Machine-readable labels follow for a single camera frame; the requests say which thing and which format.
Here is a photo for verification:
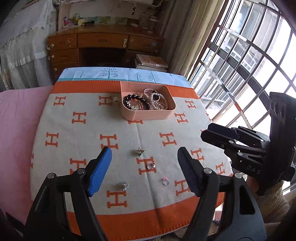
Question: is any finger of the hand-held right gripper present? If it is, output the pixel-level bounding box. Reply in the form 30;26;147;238
200;130;266;160
207;123;270;149

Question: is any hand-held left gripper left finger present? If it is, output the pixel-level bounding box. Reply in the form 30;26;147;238
23;146;113;241

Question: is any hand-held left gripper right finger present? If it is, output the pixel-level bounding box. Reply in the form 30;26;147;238
177;146;267;241

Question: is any pearl bracelet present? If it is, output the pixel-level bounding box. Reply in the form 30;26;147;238
153;98;169;111

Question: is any pink plastic tray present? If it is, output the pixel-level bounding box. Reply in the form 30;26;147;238
113;81;176;121

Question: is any pearl necklace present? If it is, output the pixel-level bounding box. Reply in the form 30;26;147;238
150;92;165;102

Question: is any black bead bracelet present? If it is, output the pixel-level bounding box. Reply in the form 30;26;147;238
122;93;152;111

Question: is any white strap watch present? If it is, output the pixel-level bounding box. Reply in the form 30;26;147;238
142;88;162;100

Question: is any person's right forearm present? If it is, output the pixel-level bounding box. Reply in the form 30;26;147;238
245;177;293;224

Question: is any orange letter-print blanket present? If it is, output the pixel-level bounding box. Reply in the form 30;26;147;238
30;80;234;241

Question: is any metal window grille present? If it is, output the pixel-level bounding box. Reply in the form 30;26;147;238
187;0;296;193

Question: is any pink bed sheet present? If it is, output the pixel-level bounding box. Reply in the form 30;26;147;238
0;86;55;226

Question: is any blue leaf-print sheet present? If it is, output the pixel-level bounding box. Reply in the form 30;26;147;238
57;67;192;88

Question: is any stack of magazines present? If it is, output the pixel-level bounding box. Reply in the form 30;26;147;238
135;54;169;69

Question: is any beige curtain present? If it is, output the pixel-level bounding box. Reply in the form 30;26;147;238
159;0;225;79

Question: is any wooden desk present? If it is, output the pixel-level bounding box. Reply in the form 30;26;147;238
47;24;164;79

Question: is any white lace-covered piano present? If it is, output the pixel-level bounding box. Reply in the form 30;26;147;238
0;0;58;91

